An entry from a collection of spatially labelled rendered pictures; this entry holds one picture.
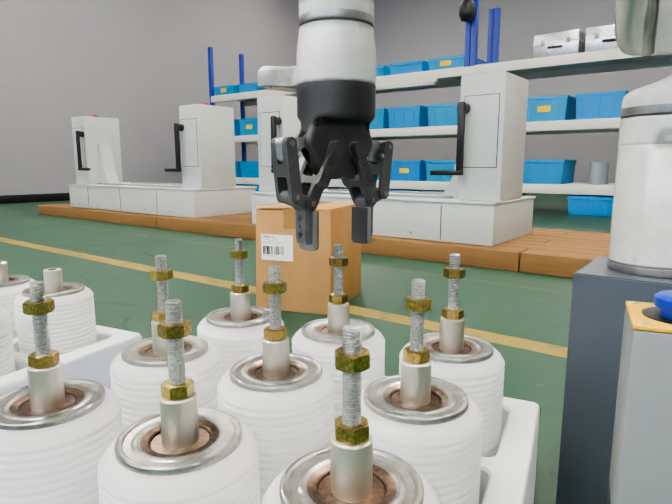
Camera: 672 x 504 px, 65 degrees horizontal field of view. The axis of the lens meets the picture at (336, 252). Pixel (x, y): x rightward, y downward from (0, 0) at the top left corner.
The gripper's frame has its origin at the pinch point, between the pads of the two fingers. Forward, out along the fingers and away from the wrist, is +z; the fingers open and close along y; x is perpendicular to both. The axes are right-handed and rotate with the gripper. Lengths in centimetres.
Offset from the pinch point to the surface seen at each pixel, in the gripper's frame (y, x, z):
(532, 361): 69, 14, 35
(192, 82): 326, 685, -124
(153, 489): -24.4, -13.0, 10.6
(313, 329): -1.9, 1.3, 9.9
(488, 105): 164, 90, -32
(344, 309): 0.1, -1.2, 7.6
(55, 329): -18.4, 33.9, 14.3
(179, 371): -21.4, -10.2, 5.5
